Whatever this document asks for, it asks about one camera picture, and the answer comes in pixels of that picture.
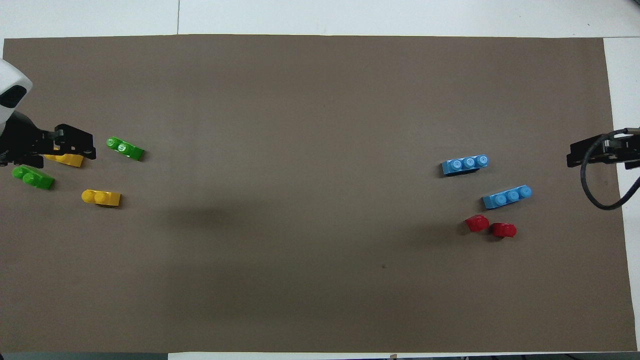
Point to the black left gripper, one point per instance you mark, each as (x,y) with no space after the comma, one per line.
(22,140)

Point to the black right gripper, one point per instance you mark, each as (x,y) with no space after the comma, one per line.
(622,150)

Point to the green two-stud toy block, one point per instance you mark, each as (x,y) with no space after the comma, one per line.
(125,148)
(32,178)

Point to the blue three-stud toy block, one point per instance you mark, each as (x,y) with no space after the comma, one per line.
(506,198)
(465,165)

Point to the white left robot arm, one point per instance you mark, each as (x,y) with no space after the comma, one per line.
(10,85)

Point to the yellow two-stud toy block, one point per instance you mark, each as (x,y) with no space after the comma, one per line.
(67,160)
(101,198)

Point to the red one-stud toy block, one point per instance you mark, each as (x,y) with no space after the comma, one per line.
(477,223)
(504,230)

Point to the brown table mat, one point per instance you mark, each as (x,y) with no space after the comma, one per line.
(320,250)

